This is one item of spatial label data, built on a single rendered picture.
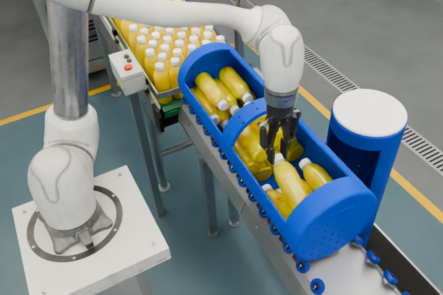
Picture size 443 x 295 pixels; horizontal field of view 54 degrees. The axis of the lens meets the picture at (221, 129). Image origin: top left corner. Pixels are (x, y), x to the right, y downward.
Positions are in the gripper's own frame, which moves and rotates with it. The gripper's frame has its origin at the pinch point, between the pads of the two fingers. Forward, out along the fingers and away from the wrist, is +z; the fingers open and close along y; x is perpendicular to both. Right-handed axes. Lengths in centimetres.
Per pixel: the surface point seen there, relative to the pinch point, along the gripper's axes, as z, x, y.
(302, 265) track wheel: 24.2, -24.4, -5.2
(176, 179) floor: 121, 107, -5
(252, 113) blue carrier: -1.6, 17.5, 1.1
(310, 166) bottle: 7.9, -4.3, 9.9
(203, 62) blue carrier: 6, 62, 3
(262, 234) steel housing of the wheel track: 33.3, -4.3, -7.3
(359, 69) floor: 121, 143, 174
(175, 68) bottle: 14, 76, -4
